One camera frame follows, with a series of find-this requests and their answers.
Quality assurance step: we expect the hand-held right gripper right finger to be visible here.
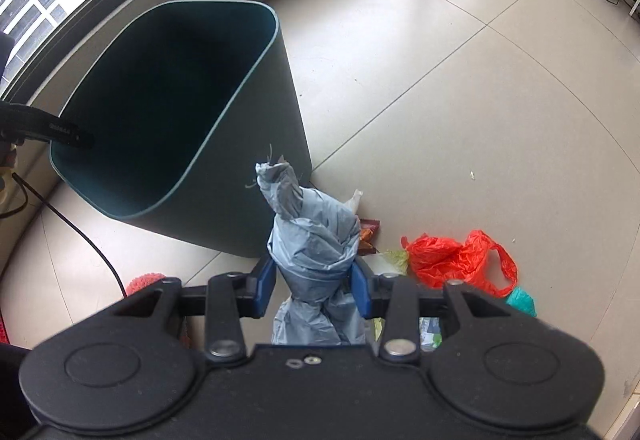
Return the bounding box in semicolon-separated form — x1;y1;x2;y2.
350;260;536;360

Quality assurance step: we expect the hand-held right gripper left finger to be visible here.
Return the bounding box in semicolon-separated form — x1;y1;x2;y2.
112;260;278;362

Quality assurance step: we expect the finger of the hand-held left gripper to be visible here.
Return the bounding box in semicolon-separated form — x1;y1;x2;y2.
0;100;96;151

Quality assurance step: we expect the napa cabbage leaf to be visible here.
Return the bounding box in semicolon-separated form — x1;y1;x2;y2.
382;248;411;274

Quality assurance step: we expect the brown snack wrapper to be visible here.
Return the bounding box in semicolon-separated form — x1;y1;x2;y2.
358;218;382;255

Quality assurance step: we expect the grey plastic bag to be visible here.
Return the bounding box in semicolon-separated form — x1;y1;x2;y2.
243;145;372;346

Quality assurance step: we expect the purple white snack packet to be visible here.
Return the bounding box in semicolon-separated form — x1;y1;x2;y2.
418;317;444;352

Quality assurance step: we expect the red plastic bag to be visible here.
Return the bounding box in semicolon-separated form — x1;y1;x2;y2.
406;229;519;299

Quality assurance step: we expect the clear plastic wrapper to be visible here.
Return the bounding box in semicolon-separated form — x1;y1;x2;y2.
506;287;538;318

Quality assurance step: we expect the teal plastic trash bin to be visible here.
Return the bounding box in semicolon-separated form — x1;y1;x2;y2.
48;0;313;260

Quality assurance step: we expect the red fluffy mat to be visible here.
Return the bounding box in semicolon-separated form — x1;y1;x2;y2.
125;272;169;299

